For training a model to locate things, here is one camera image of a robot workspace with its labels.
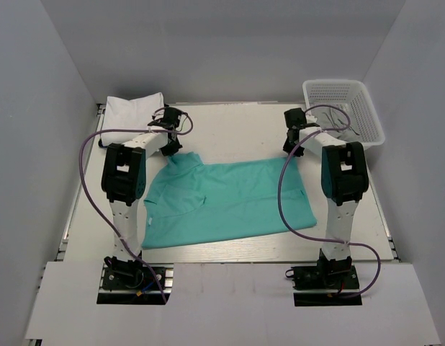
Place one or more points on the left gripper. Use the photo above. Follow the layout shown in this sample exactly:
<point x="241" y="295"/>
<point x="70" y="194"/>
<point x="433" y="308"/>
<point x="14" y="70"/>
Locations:
<point x="168" y="151"/>

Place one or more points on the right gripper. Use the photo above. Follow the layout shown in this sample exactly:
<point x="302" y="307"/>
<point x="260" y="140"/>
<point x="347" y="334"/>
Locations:
<point x="287" y="148"/>

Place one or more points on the teal t-shirt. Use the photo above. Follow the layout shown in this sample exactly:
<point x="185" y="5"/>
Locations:
<point x="190" y="202"/>

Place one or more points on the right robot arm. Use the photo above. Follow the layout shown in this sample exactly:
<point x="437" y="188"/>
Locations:
<point x="344" y="179"/>

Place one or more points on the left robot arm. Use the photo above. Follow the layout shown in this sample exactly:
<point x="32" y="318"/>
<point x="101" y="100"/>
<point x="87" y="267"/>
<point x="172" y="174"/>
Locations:
<point x="124" y="176"/>

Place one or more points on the grey t-shirt in basket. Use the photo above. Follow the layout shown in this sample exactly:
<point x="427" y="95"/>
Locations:
<point x="333" y="117"/>

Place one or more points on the folded white t-shirt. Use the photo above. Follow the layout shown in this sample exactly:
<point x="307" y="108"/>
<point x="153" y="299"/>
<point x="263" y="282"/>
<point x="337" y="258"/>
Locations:
<point x="131" y="114"/>

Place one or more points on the folded dark t-shirt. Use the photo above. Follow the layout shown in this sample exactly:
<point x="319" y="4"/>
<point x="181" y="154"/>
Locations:
<point x="100" y="144"/>

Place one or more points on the white plastic basket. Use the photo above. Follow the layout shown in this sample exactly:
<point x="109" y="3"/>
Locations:
<point x="345" y="105"/>

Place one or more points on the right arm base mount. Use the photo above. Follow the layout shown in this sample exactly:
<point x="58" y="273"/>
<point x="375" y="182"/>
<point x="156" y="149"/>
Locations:
<point x="311" y="288"/>

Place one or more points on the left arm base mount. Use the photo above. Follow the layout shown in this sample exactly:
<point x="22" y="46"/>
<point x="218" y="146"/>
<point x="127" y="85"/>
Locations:
<point x="138" y="288"/>

